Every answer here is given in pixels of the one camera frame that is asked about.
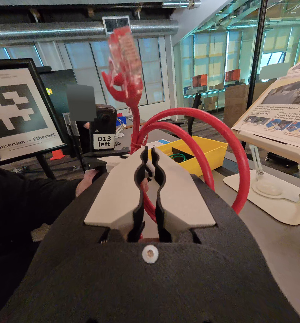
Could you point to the printed instruction sheet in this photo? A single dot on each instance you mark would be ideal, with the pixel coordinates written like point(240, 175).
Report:
point(278, 111)

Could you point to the white vent grille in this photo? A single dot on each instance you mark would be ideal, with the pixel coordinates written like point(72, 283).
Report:
point(112, 22)

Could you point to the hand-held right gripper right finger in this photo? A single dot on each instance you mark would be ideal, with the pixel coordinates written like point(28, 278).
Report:
point(187, 201)

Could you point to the black framed marker sign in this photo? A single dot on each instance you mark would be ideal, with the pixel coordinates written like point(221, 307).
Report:
point(19, 111)

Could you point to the blue plastic bin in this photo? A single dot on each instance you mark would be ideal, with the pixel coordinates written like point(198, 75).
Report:
point(121, 121)

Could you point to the black office chair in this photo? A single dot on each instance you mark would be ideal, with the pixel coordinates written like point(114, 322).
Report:
point(195, 101)

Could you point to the white paper sheet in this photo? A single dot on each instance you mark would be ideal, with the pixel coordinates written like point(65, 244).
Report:
point(157, 143)

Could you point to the metal shelf with boxes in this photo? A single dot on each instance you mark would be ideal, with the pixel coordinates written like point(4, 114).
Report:
point(210, 96)

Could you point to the black floor lamp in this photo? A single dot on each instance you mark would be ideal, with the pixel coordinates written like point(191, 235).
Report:
point(259, 37)

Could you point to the black screen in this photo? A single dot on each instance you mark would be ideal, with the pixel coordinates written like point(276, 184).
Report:
point(59, 88)

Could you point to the yellow plastic bin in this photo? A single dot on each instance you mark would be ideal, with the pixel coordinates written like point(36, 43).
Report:
point(208, 154)

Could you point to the orange traffic cone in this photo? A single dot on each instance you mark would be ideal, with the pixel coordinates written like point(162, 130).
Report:
point(57, 156)

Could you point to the silver air duct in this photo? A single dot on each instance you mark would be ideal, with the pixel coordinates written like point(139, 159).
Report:
point(64, 31)

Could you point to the white and wooden document stand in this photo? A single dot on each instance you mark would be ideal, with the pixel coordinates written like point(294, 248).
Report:
point(271, 201)

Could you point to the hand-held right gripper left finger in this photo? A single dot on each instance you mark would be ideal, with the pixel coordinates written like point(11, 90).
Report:
point(114, 199)

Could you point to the person's left hand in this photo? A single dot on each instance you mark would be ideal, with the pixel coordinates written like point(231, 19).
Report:
point(85, 181)

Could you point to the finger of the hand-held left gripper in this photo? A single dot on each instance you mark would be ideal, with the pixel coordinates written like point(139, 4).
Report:
point(113, 162)

